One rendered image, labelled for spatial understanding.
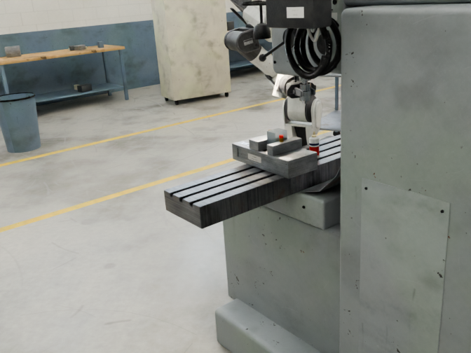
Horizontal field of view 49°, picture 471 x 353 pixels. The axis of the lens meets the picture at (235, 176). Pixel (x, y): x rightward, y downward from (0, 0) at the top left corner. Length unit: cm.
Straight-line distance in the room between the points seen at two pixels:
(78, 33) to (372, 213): 835
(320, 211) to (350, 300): 33
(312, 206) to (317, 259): 22
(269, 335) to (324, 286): 42
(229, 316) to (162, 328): 47
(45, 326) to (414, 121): 224
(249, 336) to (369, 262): 82
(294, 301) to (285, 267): 15
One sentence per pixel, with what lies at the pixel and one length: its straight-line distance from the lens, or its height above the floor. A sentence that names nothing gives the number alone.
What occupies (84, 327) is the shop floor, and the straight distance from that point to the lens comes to 299.
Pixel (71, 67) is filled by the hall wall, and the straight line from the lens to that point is 963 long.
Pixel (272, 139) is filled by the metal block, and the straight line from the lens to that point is 201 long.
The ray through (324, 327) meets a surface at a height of 33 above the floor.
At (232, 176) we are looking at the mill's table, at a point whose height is 97.
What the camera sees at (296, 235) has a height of 69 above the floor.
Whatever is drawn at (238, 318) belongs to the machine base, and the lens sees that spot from 250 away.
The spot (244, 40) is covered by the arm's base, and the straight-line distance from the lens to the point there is 243.
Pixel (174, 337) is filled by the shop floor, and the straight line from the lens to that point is 278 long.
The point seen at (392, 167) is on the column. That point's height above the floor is 111.
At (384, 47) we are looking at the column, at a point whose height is 145.
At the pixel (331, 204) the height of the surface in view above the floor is 86.
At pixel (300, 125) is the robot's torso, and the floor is 93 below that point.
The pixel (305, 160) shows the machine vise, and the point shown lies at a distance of 196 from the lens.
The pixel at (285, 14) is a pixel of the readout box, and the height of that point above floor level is 156.
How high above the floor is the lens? 163
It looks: 20 degrees down
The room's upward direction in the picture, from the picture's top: 4 degrees counter-clockwise
